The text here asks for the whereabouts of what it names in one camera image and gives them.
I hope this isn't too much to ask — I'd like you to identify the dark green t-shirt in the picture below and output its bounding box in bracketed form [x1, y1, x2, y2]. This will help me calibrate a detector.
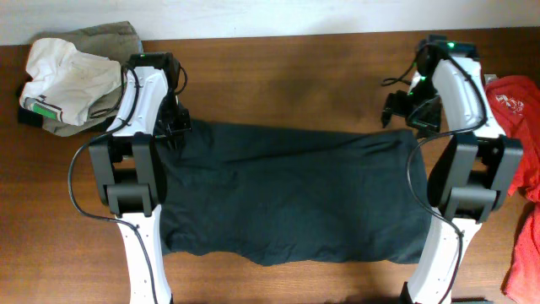
[157, 121, 430, 266]

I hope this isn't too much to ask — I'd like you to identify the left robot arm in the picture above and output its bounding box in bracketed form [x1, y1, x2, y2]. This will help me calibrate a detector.
[88, 52, 192, 304]

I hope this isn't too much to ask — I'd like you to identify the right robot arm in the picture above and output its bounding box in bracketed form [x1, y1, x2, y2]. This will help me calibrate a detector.
[381, 35, 523, 303]

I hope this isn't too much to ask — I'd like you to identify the red t-shirt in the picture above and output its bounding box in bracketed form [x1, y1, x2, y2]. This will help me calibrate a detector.
[485, 75, 539, 304]

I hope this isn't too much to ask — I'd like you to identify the khaki folded garment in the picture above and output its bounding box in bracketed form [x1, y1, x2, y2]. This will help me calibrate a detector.
[33, 21, 143, 137]

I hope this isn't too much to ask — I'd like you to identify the white folded shirt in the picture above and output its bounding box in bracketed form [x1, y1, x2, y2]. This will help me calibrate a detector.
[19, 38, 121, 126]

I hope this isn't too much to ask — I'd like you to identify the black folded garment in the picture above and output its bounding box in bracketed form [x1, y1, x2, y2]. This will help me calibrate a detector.
[16, 82, 111, 133]

